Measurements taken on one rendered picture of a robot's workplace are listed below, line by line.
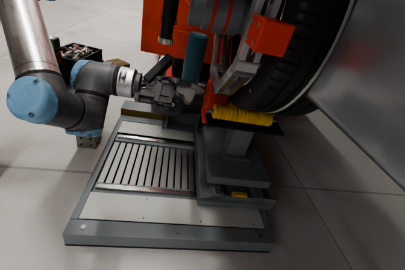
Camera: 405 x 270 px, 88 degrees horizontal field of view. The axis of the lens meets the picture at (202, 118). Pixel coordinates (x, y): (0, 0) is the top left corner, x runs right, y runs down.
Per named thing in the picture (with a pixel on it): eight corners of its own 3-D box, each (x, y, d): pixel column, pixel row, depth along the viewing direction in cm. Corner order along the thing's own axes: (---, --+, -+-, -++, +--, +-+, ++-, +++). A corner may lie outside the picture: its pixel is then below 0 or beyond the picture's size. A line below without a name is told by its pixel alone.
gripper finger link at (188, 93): (202, 105, 67) (173, 100, 65) (204, 88, 68) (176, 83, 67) (204, 103, 64) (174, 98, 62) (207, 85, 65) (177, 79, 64)
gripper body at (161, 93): (172, 109, 69) (134, 102, 67) (176, 84, 70) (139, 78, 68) (173, 103, 61) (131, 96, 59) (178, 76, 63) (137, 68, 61)
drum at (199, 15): (245, 42, 74) (259, -3, 67) (185, 29, 71) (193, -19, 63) (237, 34, 86) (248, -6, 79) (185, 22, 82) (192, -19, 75)
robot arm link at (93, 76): (78, 95, 65) (84, 64, 66) (120, 102, 67) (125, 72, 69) (64, 85, 55) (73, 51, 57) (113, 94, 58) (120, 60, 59)
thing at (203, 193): (269, 211, 101) (277, 198, 96) (196, 205, 95) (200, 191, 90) (245, 143, 143) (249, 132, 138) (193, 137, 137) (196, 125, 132)
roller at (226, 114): (275, 129, 87) (281, 118, 84) (206, 120, 82) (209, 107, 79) (270, 122, 92) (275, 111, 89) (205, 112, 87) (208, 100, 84)
